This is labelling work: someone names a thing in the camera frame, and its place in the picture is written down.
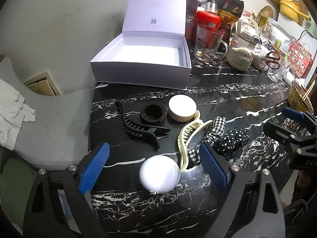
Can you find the wooden chopstick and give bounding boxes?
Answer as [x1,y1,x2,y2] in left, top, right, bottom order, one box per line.
[300,83,314,103]
[302,81,316,102]

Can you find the dark red snack bag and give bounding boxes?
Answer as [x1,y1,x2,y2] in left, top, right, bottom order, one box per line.
[214,0,244,42]

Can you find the straw hat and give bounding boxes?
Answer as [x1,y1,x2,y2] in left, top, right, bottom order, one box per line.
[256,5,274,28]

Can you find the red canister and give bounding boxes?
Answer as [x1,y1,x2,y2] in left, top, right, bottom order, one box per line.
[186,10,223,45]

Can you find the green cloth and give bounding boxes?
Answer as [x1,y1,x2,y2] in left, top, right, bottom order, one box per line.
[0,159,35,216]

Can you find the black hair claw clip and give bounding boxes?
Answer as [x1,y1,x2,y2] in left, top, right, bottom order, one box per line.
[115,101,171,150]

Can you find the white round compact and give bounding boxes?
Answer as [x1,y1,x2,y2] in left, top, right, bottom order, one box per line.
[139,156,181,195]

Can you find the wooden frame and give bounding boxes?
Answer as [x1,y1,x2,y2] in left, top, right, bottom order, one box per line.
[23,70,62,97]

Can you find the white dog-shaped container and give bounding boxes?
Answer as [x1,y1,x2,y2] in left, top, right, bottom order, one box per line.
[226,46,260,72]

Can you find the cream hair claw clip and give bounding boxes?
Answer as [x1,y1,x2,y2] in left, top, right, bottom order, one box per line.
[177,110,213,173]

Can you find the white kettle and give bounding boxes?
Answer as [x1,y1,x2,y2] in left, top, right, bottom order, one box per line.
[230,17,260,52]

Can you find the grey chair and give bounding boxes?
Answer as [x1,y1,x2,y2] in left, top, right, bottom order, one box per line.
[0,57,95,171]

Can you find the black polka dot scrunchie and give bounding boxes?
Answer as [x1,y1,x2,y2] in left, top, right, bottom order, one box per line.
[214,128,250,156]

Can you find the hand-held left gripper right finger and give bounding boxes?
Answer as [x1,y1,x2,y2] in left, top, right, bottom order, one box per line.
[199,142,288,238]

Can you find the yellow bowl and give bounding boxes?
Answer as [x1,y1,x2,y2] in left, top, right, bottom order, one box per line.
[288,81,315,113]

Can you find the white round jar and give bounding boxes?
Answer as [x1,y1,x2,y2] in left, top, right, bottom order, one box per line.
[168,95,197,122]

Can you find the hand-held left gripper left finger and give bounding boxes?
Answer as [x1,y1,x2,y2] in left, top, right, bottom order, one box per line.
[23,142,111,238]

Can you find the red scissors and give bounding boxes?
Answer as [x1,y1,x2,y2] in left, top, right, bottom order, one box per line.
[266,52,281,70]

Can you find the clear glass cup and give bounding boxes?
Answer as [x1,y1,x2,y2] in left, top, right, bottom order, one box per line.
[267,59,291,82]

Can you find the black belt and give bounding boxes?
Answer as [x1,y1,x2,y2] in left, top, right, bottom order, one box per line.
[140,103,168,127]

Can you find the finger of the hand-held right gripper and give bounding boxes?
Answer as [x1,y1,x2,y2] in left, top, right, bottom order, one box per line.
[263,121,317,152]
[282,107,317,135]

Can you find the red gift bag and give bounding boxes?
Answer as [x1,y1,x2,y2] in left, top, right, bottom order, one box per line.
[285,38,313,78]

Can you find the small clear jar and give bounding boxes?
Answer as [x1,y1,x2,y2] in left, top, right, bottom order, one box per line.
[205,1,218,13]

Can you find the yellow pot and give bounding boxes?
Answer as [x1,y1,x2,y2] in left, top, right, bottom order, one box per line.
[279,0,310,23]

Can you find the clear glass mug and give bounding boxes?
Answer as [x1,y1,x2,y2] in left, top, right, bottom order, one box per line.
[194,25,229,62]

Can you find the white cloth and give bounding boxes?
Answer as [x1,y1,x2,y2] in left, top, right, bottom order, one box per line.
[0,78,36,150]

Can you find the white green printed packet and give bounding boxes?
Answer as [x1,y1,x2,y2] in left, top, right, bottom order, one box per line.
[265,17,293,52]

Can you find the white gift box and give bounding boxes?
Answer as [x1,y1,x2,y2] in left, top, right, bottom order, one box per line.
[90,0,192,90]

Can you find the gingham scrunchie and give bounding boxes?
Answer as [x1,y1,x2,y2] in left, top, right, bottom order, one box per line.
[187,116,226,165]

